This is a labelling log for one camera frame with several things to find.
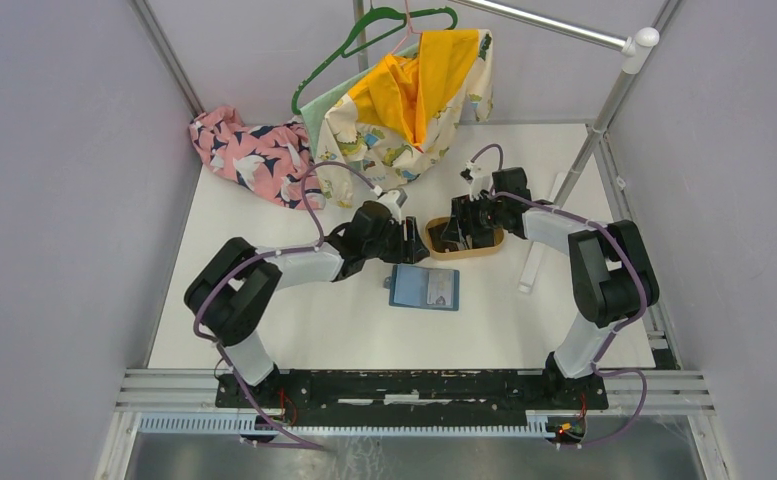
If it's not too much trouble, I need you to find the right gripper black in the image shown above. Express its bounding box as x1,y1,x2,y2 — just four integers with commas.
440,192,506,243

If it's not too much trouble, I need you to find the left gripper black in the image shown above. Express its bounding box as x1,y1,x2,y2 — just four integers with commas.
364,217,430,265

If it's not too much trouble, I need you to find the teal card holder wallet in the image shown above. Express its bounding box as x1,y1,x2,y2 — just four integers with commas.
384,264,460,311

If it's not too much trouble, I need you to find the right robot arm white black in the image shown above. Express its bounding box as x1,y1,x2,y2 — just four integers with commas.
441,166,659,408

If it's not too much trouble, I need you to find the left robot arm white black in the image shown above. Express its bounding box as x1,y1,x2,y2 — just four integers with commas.
183,201,430,408

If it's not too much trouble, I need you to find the oval wooden tray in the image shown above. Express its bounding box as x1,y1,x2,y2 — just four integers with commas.
423,217,505,261

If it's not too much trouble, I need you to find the dinosaur print yellow jacket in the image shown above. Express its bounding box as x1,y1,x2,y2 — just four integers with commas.
303,29,495,207

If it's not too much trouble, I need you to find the mint green cloth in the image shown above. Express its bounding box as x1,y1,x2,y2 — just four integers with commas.
301,45,420,170

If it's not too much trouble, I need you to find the pink patterned cloth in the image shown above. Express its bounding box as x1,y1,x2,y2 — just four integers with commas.
188,106,326,210

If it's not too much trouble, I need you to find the green clothes hanger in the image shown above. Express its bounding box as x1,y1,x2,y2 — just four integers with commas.
290,6,459,116

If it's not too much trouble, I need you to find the silver clothes rack pole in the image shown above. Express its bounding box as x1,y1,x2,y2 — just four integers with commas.
450,1,661,220

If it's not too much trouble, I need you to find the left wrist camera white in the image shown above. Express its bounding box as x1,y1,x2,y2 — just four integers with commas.
376,188,408,222

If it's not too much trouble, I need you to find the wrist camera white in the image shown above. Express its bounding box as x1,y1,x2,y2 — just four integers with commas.
460,161,492,201
376,188,408,222

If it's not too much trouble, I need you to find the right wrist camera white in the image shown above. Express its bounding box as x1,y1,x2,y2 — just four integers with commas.
460,161,492,201

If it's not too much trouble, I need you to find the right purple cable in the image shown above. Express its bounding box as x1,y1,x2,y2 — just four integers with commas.
470,144,650,449

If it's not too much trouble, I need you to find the purple cable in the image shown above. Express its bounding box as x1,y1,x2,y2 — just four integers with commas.
470,144,650,449
193,161,383,453

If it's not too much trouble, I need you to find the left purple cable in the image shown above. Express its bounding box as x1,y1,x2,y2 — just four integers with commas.
193,161,383,453

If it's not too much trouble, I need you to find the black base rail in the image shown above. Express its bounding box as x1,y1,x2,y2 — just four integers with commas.
215,370,609,427

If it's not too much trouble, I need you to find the white slotted cable duct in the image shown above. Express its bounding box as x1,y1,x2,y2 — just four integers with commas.
137,413,554,439

